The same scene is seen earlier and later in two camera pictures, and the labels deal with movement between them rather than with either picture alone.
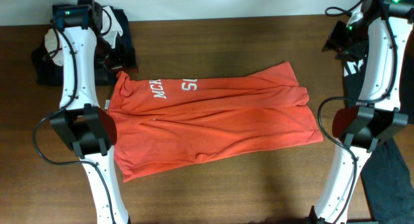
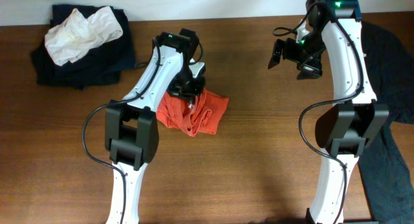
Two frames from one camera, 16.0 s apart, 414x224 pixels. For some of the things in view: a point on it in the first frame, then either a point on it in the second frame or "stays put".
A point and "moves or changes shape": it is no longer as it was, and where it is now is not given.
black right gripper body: (352, 43) to (306, 53)
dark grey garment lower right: (389, 191) stays put
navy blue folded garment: (111, 61) stays put
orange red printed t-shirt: (160, 122) moves or changes shape
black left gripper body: (114, 61) to (185, 85)
